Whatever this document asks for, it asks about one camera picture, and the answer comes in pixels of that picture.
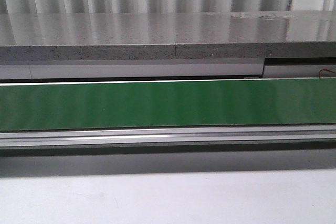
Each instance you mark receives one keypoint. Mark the green conveyor belt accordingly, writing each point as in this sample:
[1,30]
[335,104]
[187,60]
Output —
[94,105]

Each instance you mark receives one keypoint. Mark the aluminium conveyor frame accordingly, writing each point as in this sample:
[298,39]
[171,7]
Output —
[172,139]

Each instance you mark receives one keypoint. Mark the grey speckled stone counter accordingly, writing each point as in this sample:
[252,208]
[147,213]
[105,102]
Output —
[87,47]

